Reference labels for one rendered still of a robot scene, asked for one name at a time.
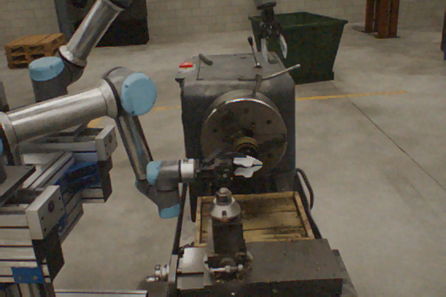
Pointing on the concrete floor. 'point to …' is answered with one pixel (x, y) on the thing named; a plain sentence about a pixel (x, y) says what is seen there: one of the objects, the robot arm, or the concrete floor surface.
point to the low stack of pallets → (33, 48)
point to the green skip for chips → (306, 44)
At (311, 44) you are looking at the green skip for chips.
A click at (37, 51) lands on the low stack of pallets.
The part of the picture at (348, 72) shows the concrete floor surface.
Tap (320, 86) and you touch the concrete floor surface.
